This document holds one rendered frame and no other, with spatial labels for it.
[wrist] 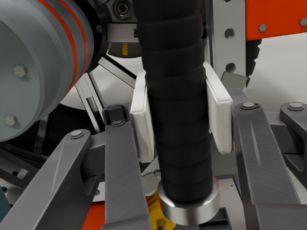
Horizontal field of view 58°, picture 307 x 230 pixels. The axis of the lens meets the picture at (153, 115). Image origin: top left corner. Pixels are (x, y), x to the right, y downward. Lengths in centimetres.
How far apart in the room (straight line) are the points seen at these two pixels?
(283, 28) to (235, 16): 6
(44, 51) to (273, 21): 27
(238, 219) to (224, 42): 85
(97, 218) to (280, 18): 41
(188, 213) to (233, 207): 99
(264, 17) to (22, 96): 29
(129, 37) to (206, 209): 34
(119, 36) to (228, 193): 91
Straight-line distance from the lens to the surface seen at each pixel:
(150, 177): 46
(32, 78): 25
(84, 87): 51
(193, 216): 19
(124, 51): 95
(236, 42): 38
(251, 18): 38
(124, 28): 48
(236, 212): 116
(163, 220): 53
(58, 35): 29
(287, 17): 40
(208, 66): 19
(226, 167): 151
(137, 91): 16
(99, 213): 51
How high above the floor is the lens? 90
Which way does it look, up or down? 25 degrees down
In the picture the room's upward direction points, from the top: 9 degrees counter-clockwise
